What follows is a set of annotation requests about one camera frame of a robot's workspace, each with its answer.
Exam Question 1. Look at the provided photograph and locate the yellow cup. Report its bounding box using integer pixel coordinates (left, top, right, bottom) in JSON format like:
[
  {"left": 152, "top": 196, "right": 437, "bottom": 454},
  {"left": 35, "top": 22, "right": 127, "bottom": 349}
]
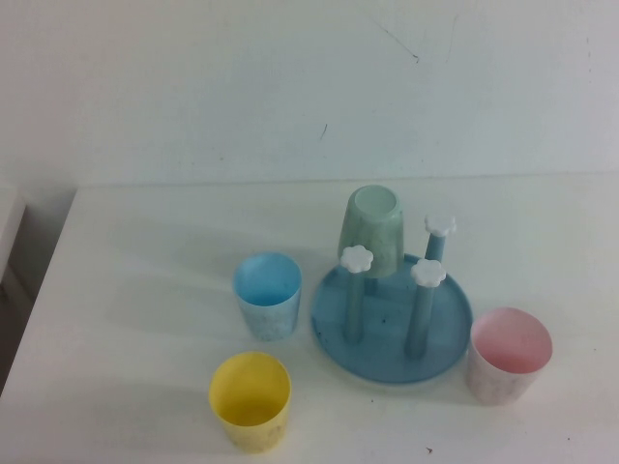
[{"left": 207, "top": 351, "right": 293, "bottom": 455}]

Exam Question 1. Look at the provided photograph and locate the blue cup stand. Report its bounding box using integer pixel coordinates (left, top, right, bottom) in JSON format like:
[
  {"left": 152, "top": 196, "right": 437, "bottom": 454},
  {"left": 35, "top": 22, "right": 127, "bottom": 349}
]
[{"left": 309, "top": 214, "right": 475, "bottom": 386}]

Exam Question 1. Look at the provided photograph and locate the blue speckled cup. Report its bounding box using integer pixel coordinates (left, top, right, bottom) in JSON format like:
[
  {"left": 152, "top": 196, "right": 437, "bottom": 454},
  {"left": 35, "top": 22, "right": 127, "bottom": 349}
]
[{"left": 233, "top": 250, "right": 304, "bottom": 343}]

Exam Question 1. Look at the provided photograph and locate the pink speckled cup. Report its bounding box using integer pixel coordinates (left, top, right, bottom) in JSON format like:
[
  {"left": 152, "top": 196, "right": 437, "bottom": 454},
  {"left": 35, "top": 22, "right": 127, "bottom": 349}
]
[{"left": 466, "top": 306, "right": 553, "bottom": 407}]

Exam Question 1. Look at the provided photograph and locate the green speckled cup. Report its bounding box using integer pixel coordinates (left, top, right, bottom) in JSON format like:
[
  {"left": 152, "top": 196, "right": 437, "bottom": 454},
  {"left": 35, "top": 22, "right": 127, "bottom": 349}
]
[{"left": 337, "top": 186, "right": 405, "bottom": 280}]

